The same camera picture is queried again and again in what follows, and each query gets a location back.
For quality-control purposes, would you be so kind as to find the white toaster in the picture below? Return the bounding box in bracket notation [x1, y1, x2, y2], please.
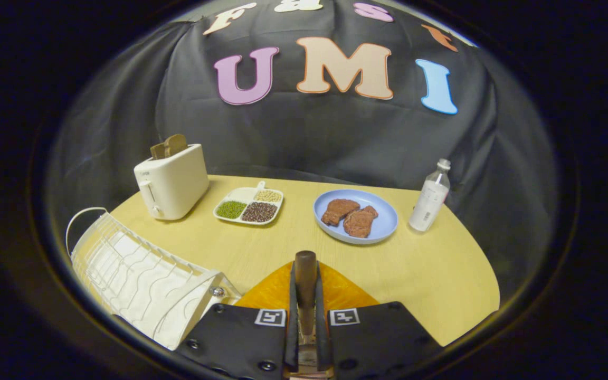
[134, 144, 210, 221]

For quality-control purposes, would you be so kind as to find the brown wooden handled spoon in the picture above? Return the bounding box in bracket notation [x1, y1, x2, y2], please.
[294, 250, 318, 339]

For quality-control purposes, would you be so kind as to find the brown meat piece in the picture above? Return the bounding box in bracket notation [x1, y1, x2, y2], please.
[343, 205, 378, 239]
[321, 198, 360, 226]

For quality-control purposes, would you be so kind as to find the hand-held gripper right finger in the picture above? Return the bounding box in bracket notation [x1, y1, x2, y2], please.
[312, 261, 445, 380]

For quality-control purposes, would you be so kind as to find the white divided tray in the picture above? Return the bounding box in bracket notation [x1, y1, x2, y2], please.
[213, 181, 284, 226]

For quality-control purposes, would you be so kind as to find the pile of green beans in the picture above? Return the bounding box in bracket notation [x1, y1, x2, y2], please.
[216, 201, 248, 220]

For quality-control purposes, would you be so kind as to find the clear plastic bottle white label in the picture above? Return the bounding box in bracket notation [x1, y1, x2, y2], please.
[408, 158, 451, 233]

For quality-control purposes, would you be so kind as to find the pile of dark beans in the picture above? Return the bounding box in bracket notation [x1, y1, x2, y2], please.
[241, 202, 278, 223]

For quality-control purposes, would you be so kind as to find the black backdrop cloth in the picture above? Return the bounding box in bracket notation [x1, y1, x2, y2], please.
[45, 0, 559, 299]

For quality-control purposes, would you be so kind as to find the white wire dish rack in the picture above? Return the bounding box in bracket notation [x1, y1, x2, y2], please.
[65, 207, 242, 351]

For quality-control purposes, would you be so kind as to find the blue plate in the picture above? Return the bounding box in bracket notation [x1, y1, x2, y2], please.
[313, 189, 398, 245]

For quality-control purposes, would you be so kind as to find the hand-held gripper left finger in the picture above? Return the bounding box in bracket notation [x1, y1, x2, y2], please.
[175, 261, 301, 380]

